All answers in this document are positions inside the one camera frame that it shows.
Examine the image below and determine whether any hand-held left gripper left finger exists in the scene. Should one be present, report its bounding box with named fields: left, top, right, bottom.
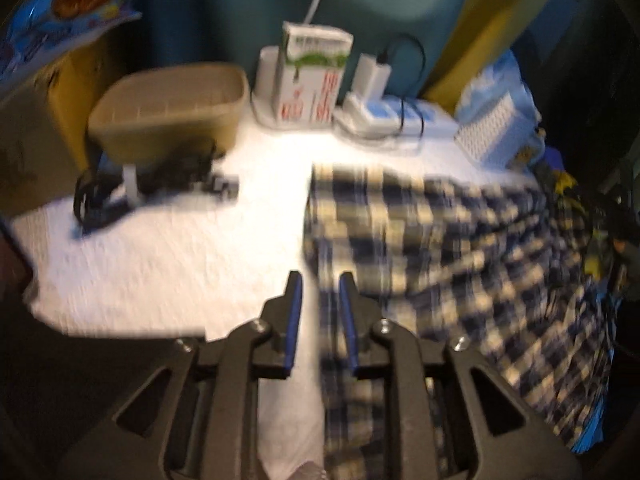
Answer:
left=112, top=270, right=305, bottom=480

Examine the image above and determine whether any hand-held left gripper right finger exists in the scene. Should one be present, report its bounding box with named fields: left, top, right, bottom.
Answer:
left=339, top=272, right=547, bottom=480

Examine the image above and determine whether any blue plaid flannel shirt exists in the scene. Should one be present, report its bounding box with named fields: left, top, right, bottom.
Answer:
left=300, top=162, right=618, bottom=480

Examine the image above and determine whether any white textured table cover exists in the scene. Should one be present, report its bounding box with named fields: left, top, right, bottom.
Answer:
left=10, top=110, right=541, bottom=480

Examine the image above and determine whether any white device with blue panels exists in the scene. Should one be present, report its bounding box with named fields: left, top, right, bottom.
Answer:
left=332, top=95, right=458, bottom=141

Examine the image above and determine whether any white green milk carton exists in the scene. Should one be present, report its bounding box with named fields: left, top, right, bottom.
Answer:
left=272, top=21, right=355, bottom=128

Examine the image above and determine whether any beige plastic basket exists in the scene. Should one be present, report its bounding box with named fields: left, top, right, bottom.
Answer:
left=89, top=62, right=251, bottom=166

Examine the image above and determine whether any white perforated box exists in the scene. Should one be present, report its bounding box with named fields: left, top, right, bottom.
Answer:
left=454, top=91, right=531, bottom=166

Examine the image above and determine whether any white power adapter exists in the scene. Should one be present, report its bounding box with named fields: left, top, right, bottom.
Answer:
left=352, top=54, right=392, bottom=106

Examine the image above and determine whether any printed mug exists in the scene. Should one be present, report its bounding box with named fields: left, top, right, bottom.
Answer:
left=510, top=130, right=548, bottom=171

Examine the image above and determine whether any yellow and dark cloth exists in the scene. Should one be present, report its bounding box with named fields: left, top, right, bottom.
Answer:
left=542, top=147, right=631, bottom=281

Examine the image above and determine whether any light blue plastic bag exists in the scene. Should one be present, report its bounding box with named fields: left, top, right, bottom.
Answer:
left=457, top=52, right=538, bottom=121

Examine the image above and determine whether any yellow cardboard box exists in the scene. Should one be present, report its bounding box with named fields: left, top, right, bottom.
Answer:
left=0, top=35, right=118, bottom=216

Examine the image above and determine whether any blue printed snack bag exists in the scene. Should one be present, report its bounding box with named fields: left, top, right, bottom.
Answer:
left=0, top=0, right=143, bottom=86

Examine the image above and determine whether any black cable bundle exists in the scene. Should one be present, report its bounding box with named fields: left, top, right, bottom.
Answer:
left=72, top=147, right=241, bottom=233

